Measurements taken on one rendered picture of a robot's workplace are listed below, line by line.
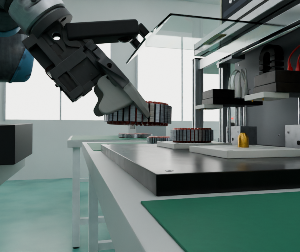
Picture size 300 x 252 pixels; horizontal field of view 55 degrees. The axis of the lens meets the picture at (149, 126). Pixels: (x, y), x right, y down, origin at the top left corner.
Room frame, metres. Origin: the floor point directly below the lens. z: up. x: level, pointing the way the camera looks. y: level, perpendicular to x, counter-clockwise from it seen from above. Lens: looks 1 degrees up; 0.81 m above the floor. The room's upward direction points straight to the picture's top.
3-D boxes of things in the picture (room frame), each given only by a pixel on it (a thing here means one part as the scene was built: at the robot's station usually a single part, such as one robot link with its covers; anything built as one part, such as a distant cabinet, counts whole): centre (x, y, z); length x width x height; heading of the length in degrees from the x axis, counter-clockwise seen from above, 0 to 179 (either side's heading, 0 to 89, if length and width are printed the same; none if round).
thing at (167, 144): (0.77, -0.11, 0.78); 0.15 x 0.15 x 0.01; 14
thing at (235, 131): (0.80, -0.25, 0.80); 0.08 x 0.05 x 0.06; 14
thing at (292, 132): (0.57, -0.31, 0.80); 0.08 x 0.05 x 0.06; 14
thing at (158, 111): (0.48, 0.02, 0.84); 0.11 x 0.11 x 0.04
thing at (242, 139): (0.53, -0.17, 0.80); 0.02 x 0.02 x 0.03
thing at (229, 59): (0.89, -0.26, 1.05); 0.06 x 0.04 x 0.04; 14
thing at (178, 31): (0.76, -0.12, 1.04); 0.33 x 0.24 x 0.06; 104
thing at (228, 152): (0.53, -0.17, 0.78); 0.15 x 0.15 x 0.01; 14
